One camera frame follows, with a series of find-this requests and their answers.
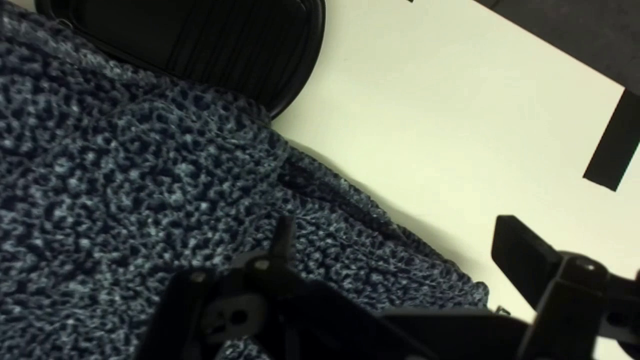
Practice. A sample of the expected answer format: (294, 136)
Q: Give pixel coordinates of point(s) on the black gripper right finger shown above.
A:
(526, 257)

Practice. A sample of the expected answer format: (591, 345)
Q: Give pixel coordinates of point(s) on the black table bracket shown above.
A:
(612, 143)

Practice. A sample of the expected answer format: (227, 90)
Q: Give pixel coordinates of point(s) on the black ribbed plastic tray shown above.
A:
(232, 41)

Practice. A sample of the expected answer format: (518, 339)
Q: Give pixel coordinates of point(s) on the grey knitted blanket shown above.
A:
(132, 201)

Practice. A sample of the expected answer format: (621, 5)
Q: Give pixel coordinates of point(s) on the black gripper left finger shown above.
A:
(282, 242)

